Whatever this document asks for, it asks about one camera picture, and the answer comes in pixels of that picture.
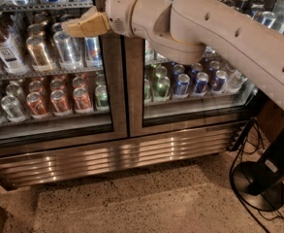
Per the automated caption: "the stainless fridge bottom grille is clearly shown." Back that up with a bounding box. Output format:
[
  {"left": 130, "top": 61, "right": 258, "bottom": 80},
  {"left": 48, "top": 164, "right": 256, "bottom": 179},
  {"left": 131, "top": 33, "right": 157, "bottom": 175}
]
[{"left": 0, "top": 120, "right": 246, "bottom": 190}]

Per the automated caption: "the orange soda can middle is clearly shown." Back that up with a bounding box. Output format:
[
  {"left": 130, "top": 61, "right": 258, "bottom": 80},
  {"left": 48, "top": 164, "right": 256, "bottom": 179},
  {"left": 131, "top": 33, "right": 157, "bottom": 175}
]
[{"left": 50, "top": 90, "right": 73, "bottom": 116}]

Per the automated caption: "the orange soda can left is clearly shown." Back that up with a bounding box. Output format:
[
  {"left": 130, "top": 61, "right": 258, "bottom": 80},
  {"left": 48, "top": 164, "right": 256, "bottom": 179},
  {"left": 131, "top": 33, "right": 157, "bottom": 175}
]
[{"left": 26, "top": 92, "right": 50, "bottom": 118}]

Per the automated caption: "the orange soda can right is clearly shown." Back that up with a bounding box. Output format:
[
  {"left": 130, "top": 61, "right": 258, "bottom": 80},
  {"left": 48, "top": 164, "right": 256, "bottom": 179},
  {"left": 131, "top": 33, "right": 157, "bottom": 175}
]
[{"left": 73, "top": 87, "right": 93, "bottom": 113}]

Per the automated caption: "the silver tall can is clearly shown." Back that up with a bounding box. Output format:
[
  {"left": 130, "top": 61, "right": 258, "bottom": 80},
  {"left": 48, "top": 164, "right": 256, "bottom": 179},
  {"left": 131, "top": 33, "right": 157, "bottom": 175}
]
[{"left": 53, "top": 31, "right": 81, "bottom": 71}]

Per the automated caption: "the blue silver energy can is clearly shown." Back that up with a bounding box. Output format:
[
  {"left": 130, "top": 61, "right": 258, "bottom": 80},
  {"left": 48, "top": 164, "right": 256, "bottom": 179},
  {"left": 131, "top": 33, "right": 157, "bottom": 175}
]
[{"left": 84, "top": 37, "right": 103, "bottom": 68}]

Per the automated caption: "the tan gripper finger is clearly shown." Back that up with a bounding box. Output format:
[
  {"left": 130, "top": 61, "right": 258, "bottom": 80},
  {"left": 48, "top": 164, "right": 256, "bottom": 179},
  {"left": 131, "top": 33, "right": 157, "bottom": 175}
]
[{"left": 62, "top": 7, "right": 110, "bottom": 38}]

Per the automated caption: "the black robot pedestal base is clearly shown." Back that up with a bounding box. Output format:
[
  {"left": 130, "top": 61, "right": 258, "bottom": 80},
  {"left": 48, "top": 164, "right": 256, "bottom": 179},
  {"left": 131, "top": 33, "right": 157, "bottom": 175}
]
[{"left": 231, "top": 128, "right": 284, "bottom": 212}]

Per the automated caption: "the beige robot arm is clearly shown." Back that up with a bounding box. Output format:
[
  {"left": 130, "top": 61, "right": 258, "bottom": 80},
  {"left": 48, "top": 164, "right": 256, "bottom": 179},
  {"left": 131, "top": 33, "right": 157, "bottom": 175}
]
[{"left": 62, "top": 0, "right": 284, "bottom": 111}]

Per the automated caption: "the orange soda can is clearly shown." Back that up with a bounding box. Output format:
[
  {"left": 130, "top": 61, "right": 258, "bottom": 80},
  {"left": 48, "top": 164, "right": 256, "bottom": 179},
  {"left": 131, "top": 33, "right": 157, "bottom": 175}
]
[
  {"left": 50, "top": 90, "right": 73, "bottom": 116},
  {"left": 26, "top": 92, "right": 50, "bottom": 118},
  {"left": 73, "top": 87, "right": 93, "bottom": 113}
]

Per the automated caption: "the gold drink can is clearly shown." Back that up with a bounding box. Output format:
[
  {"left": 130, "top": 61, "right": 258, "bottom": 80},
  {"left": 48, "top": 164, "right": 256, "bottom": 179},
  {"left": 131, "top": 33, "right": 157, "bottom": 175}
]
[{"left": 26, "top": 36, "right": 55, "bottom": 72}]

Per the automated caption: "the silver can lower left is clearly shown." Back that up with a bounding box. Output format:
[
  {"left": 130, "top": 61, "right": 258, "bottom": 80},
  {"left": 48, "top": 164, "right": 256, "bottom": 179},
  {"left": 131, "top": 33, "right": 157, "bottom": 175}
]
[{"left": 1, "top": 95, "right": 27, "bottom": 122}]

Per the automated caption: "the brown tea bottle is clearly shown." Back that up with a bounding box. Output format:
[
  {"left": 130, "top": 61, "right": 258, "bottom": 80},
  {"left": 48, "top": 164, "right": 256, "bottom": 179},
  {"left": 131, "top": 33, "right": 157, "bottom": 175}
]
[{"left": 0, "top": 26, "right": 29, "bottom": 75}]

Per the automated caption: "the glass fridge door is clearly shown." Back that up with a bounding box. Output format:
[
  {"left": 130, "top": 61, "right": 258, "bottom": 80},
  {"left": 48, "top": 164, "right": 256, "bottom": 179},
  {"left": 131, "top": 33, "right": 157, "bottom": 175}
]
[
  {"left": 121, "top": 0, "right": 284, "bottom": 138},
  {"left": 0, "top": 0, "right": 127, "bottom": 158}
]

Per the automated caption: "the green can lower right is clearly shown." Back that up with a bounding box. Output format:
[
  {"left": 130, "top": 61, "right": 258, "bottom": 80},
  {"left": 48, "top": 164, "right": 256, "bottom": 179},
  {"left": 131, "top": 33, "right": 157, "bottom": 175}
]
[{"left": 154, "top": 77, "right": 171, "bottom": 101}]

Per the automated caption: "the green soda can left door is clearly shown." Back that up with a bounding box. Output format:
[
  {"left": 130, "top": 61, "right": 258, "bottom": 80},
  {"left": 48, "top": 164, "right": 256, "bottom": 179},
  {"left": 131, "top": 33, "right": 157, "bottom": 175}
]
[{"left": 95, "top": 84, "right": 110, "bottom": 111}]

